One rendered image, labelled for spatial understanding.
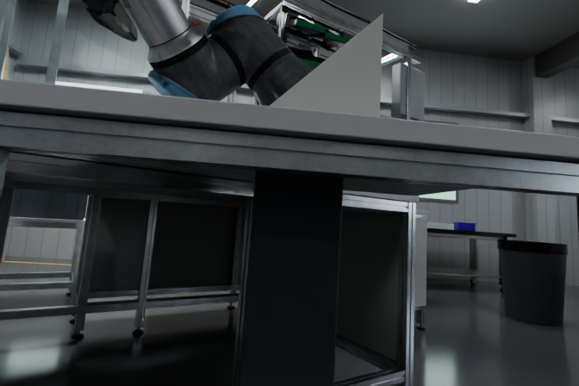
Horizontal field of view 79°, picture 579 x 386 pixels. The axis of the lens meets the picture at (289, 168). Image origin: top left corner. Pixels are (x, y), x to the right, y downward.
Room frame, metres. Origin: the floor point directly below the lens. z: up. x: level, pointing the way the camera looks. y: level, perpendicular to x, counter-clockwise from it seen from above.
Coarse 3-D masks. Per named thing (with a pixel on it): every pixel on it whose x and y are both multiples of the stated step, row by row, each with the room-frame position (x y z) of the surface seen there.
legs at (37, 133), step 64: (0, 128) 0.40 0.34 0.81; (64, 128) 0.40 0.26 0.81; (128, 128) 0.41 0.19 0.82; (192, 128) 0.42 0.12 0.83; (0, 192) 0.43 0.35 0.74; (256, 192) 0.62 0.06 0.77; (320, 192) 0.63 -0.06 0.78; (576, 192) 0.47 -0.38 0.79; (256, 256) 0.62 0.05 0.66; (320, 256) 0.63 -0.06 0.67; (256, 320) 0.62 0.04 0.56; (320, 320) 0.64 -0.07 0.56; (256, 384) 0.63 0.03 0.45; (320, 384) 0.64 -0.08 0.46
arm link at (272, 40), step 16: (224, 16) 0.64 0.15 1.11; (240, 16) 0.64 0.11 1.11; (256, 16) 0.65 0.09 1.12; (208, 32) 0.66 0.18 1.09; (224, 32) 0.64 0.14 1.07; (240, 32) 0.64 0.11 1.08; (256, 32) 0.64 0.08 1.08; (272, 32) 0.66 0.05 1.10; (224, 48) 0.62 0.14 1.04; (240, 48) 0.63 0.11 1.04; (256, 48) 0.64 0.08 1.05; (272, 48) 0.65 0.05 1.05; (240, 64) 0.64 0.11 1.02; (256, 64) 0.65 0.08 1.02; (240, 80) 0.67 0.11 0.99
